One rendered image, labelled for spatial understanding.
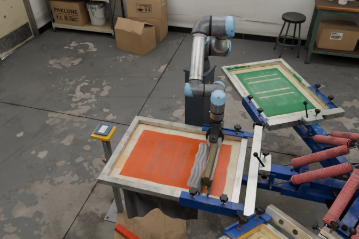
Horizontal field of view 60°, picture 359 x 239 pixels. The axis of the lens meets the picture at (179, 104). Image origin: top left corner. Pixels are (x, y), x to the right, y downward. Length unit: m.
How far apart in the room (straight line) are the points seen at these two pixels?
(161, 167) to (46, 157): 1.88
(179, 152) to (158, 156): 0.14
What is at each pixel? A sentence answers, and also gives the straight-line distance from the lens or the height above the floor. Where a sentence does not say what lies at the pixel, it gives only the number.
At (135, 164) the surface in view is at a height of 0.95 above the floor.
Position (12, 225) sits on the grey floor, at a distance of 3.15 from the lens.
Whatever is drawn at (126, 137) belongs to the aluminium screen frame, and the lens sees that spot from 2.07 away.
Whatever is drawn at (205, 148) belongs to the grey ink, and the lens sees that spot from 2.01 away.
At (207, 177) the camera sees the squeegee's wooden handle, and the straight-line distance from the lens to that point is 1.73.
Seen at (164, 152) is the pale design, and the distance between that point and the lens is 2.00.
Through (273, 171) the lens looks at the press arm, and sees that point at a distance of 1.84.
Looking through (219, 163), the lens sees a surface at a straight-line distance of 1.94.
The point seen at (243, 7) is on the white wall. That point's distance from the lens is 5.40.
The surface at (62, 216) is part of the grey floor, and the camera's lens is 3.03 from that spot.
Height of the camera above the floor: 2.39
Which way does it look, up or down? 37 degrees down
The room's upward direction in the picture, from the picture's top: 1 degrees counter-clockwise
